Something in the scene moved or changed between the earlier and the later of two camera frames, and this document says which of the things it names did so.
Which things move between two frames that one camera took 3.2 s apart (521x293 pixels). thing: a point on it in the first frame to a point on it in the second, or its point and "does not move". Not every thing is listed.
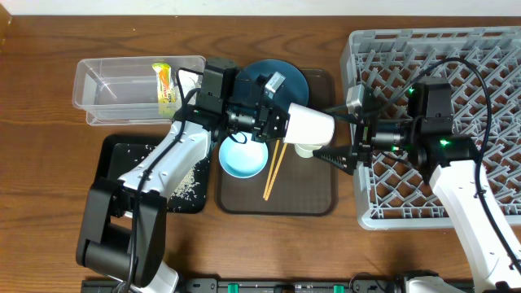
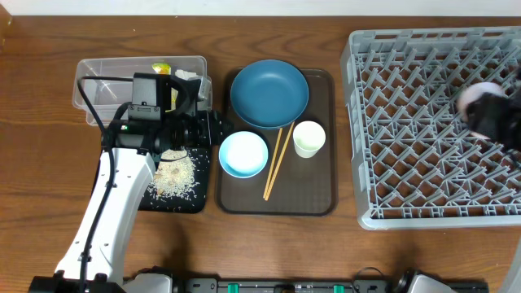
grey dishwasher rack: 483,66 does not move
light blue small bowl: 243,160 does not move
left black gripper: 263,113 to 213,120
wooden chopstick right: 273,179 does not move
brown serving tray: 303,186 does not move
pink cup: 308,129 to 470,93
